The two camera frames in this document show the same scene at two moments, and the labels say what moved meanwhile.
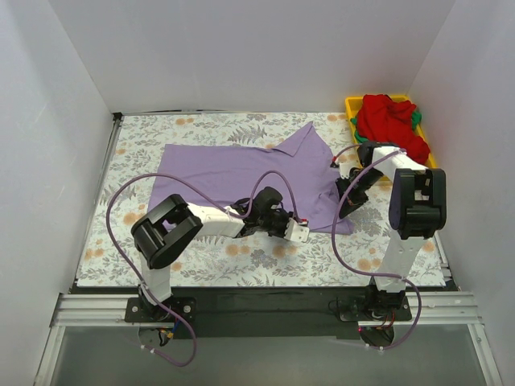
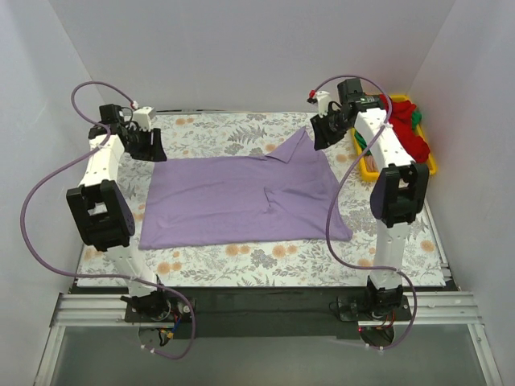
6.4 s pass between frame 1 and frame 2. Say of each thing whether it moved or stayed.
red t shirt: stayed
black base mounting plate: stayed
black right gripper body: moved
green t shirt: stayed
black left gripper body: moved
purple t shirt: moved
